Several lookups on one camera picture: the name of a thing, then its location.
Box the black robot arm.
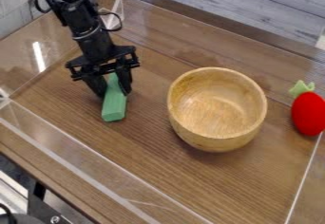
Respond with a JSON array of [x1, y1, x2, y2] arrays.
[[35, 0, 139, 98]]

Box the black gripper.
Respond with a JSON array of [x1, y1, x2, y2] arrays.
[[64, 25, 139, 98]]

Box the light wooden bowl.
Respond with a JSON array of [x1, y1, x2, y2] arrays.
[[166, 66, 268, 153]]

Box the red plush strawberry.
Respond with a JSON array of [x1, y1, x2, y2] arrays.
[[289, 80, 325, 136]]

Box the clear acrylic corner bracket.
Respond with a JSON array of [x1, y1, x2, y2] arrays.
[[99, 0, 124, 31]]

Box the black cable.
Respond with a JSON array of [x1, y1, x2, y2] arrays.
[[0, 202, 17, 224]]

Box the clear acrylic tray wall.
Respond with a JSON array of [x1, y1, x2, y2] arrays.
[[0, 92, 213, 224]]

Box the black metal table clamp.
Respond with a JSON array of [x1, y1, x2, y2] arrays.
[[27, 182, 72, 224]]

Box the green rectangular block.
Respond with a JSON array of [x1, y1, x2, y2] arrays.
[[102, 73, 127, 121]]

